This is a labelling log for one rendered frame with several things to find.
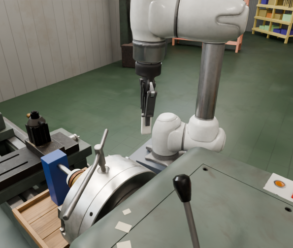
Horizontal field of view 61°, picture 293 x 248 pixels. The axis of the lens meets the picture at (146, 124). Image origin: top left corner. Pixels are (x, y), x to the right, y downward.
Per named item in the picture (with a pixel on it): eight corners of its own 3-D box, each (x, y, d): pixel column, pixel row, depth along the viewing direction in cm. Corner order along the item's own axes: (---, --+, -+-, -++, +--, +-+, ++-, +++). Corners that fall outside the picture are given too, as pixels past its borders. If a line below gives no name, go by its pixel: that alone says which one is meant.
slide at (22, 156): (80, 150, 131) (78, 142, 129) (-7, 194, 103) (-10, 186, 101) (61, 138, 142) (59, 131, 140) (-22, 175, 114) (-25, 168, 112)
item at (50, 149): (66, 154, 120) (64, 145, 118) (47, 164, 114) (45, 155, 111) (44, 139, 132) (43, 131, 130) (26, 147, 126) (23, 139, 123)
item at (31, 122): (48, 122, 118) (47, 116, 116) (32, 128, 112) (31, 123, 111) (40, 117, 122) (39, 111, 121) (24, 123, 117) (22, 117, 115)
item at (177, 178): (196, 197, 44) (199, 176, 42) (186, 207, 42) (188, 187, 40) (178, 186, 47) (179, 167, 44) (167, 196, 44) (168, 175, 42)
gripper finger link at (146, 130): (151, 113, 78) (151, 114, 78) (150, 133, 81) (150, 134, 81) (142, 114, 78) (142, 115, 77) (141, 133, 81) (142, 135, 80)
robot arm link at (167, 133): (155, 139, 153) (155, 107, 143) (184, 143, 149) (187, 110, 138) (148, 154, 140) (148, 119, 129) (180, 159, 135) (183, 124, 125)
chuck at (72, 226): (156, 211, 94) (151, 147, 76) (90, 281, 75) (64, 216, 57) (139, 200, 99) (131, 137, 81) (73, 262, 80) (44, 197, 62)
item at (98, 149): (102, 174, 72) (94, 143, 65) (109, 174, 72) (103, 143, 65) (100, 180, 70) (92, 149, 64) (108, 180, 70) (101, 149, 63)
